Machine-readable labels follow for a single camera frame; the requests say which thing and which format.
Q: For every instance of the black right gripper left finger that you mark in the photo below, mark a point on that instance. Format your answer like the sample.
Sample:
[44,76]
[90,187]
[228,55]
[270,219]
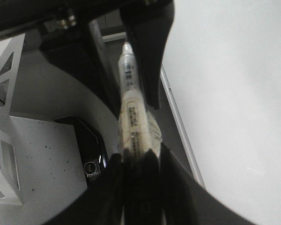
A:
[101,203]

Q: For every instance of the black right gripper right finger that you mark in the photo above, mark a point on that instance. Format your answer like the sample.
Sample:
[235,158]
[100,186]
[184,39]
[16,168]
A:
[185,202]

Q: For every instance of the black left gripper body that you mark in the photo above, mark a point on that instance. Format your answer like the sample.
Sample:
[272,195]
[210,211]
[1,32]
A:
[17,16]

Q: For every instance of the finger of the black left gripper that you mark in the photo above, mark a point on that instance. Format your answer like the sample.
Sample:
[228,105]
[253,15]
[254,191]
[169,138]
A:
[80,52]
[148,24]

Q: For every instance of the white marker with black cap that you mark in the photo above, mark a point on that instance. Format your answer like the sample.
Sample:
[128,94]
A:
[138,129]

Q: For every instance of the white robot base structure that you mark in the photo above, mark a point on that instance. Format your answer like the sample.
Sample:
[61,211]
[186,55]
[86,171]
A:
[40,164]

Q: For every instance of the black camera on base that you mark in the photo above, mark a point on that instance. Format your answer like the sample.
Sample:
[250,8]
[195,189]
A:
[91,145]

